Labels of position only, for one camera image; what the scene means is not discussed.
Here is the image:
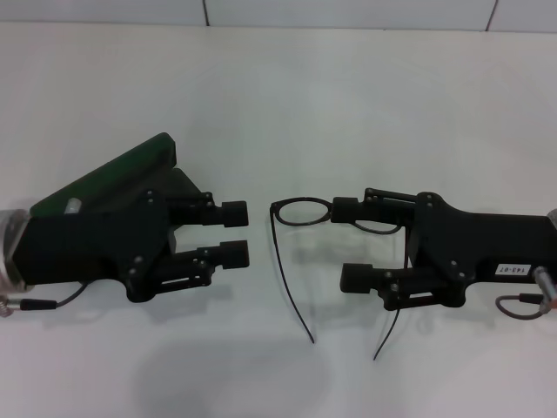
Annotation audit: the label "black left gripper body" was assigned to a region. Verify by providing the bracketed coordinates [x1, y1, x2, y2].
[10, 187, 176, 304]

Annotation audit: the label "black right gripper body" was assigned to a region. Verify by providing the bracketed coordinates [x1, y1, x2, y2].
[406, 191, 557, 310]

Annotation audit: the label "black thin-framed glasses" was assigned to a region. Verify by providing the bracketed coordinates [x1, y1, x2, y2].
[269, 196, 413, 361]

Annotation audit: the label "green glasses case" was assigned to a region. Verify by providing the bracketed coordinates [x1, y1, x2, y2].
[29, 131, 212, 219]

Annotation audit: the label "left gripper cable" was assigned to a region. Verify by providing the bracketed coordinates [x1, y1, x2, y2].
[0, 285, 96, 319]

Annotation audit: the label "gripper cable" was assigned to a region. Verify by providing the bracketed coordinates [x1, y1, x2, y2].
[498, 266, 557, 319]
[0, 285, 96, 319]

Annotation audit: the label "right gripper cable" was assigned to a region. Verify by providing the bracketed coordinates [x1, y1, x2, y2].
[498, 266, 557, 319]

